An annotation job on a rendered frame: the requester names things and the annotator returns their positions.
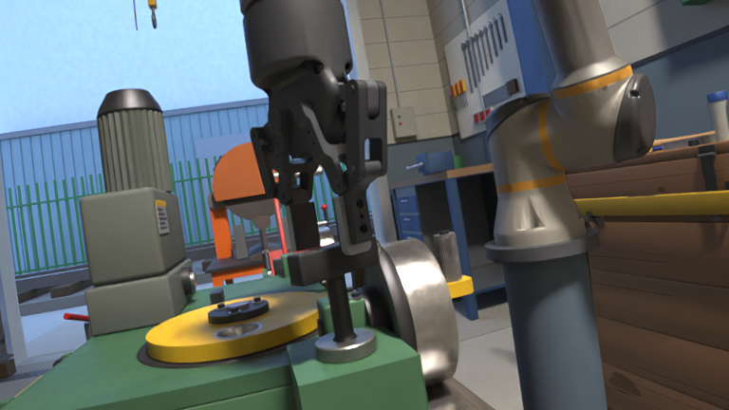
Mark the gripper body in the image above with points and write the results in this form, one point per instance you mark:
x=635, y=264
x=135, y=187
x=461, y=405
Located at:
x=296, y=45

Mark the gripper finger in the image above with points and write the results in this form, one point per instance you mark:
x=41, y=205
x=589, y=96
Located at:
x=282, y=154
x=364, y=125

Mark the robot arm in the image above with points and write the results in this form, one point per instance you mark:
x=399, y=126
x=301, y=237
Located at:
x=575, y=142

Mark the steel trolley wheel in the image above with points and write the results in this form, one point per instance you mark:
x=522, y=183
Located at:
x=427, y=302

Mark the steel clamp pad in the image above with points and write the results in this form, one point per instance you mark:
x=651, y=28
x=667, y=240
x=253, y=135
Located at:
x=345, y=346

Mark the green trolley body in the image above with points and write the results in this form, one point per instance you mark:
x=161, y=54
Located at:
x=228, y=381

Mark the beige electric box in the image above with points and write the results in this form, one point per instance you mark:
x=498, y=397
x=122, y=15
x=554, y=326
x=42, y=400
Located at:
x=404, y=123

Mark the orange saw machine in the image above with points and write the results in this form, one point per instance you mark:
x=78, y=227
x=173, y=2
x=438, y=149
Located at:
x=239, y=176

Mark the red-knobbed lever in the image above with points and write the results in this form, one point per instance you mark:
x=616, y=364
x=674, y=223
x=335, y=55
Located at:
x=324, y=208

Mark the blue bench vise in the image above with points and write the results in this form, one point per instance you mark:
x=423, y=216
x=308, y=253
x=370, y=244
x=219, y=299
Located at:
x=435, y=162

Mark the green tin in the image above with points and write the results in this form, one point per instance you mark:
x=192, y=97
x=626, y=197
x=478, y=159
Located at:
x=458, y=161

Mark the blue workbench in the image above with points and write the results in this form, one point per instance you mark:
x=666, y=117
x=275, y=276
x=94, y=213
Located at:
x=455, y=210

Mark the white tool board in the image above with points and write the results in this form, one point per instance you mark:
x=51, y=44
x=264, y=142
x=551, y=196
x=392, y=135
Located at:
x=484, y=68

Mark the ribbed grey motor cap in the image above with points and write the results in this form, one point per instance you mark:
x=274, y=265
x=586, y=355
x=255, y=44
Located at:
x=134, y=142

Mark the grey ribbed cylinder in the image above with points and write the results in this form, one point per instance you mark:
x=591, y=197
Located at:
x=447, y=256

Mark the grey-green motor housing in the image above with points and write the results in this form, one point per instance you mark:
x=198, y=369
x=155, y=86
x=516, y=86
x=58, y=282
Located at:
x=131, y=256

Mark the blue steel column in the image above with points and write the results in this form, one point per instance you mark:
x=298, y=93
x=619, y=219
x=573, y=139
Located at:
x=521, y=23

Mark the yellow block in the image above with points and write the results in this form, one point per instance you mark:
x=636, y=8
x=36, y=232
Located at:
x=460, y=287

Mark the yellow round disc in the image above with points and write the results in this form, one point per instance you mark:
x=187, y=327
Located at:
x=182, y=341

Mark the green railing fence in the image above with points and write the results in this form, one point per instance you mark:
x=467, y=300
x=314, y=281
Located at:
x=51, y=222

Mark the red lever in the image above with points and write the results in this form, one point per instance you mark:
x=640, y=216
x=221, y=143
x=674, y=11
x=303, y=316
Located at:
x=75, y=316

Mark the yellow bar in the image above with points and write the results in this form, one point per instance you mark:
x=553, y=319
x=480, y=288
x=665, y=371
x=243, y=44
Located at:
x=655, y=204

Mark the brown wooden crate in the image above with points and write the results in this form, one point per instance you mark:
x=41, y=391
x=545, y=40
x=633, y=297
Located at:
x=660, y=307

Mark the white bottle with blue cap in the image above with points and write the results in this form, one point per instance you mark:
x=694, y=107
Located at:
x=719, y=117

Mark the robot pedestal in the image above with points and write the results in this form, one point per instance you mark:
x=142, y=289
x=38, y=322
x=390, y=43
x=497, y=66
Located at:
x=552, y=324

